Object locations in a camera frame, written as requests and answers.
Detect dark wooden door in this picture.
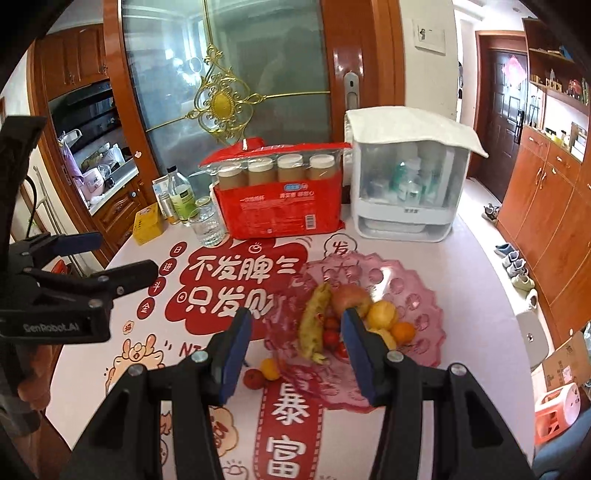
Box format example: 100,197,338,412
475,30,529,195

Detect white wall switch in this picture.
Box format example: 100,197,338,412
412,18,446,51

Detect yellow box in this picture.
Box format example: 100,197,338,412
133,203,164,245

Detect white stool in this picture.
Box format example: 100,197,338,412
515,310,551,370

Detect yellow pear with sticker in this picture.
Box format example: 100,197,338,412
367,301,398,330

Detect pink plastic stool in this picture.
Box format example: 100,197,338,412
534,382,583,439

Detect clear bottle with green label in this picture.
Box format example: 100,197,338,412
166,166,198,221

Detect white cloth cover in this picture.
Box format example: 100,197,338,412
344,107,489,160

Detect silver door handle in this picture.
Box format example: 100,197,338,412
344,71,361,112

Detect large orange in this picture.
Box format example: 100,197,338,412
331,285,372,319

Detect blue cloth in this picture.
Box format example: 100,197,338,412
531,429,591,480

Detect wooden shelf unit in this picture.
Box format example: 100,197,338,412
522,17,591,158

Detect pink glass fruit plate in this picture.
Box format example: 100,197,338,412
264,251,444,409

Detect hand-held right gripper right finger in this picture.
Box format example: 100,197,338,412
341,307,536,480

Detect clear glass tumbler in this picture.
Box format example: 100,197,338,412
191,205,227,247

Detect glass door with gold ornament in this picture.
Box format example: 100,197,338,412
104,0,407,195

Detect red pack of paper cups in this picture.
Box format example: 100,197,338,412
199,137,352,240

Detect spotted yellow banana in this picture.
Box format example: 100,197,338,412
298,282,333,365

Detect person's left hand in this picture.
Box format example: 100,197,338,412
16,344,63,411

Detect wooden kitchen base cabinet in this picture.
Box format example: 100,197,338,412
90,178,153,259

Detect pink kitchen appliance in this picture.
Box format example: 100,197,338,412
83,167,108,199

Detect yellow fruit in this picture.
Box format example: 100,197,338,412
372,329,398,352

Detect white sterilizer cabinet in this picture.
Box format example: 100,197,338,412
351,138,469,243

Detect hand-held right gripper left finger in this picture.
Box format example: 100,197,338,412
60,307,254,480

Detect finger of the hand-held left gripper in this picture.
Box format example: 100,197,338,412
28,260,160,308
9,232,105,273

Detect wooden kitchen wall cabinet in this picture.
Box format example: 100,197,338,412
28,23,112,100

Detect cardboard box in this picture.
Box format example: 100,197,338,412
540,330,591,393

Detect red and white printed tablecloth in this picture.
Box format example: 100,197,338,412
46,203,536,480

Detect red door decoration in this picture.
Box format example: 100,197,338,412
502,52,527,86

